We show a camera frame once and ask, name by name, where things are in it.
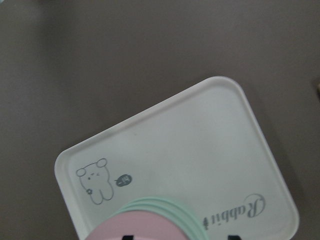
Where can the small pink bowl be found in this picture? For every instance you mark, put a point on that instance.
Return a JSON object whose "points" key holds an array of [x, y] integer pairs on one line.
{"points": [[141, 225]]}

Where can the white rabbit tray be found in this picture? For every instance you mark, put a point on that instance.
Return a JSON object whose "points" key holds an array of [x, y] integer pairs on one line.
{"points": [[202, 147]]}

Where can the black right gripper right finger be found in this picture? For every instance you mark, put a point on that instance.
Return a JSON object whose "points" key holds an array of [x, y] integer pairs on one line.
{"points": [[234, 237]]}

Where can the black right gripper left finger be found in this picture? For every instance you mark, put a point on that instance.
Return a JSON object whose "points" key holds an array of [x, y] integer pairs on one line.
{"points": [[128, 237]]}

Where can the stack of green bowls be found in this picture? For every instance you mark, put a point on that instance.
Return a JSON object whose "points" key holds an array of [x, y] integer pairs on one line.
{"points": [[172, 210]]}

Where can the wooden cutting board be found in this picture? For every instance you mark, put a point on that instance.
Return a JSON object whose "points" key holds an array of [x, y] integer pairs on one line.
{"points": [[317, 87]]}

